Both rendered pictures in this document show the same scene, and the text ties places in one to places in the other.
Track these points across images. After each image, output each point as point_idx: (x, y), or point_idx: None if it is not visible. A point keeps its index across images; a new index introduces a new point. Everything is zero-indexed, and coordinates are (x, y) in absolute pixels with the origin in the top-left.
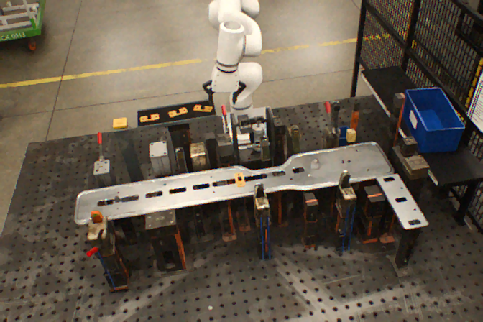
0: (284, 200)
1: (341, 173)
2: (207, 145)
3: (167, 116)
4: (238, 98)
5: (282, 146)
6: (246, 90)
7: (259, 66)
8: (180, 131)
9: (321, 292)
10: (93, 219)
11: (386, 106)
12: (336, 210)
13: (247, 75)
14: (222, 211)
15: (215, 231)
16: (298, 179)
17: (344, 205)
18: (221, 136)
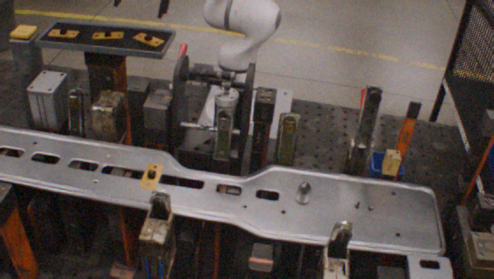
0: (228, 243)
1: (335, 224)
2: (129, 101)
3: (90, 37)
4: (229, 50)
5: (263, 145)
6: (244, 41)
7: (275, 6)
8: (102, 67)
9: None
10: None
11: (467, 134)
12: None
13: (250, 14)
14: (110, 222)
15: (107, 252)
16: (258, 211)
17: None
18: (157, 94)
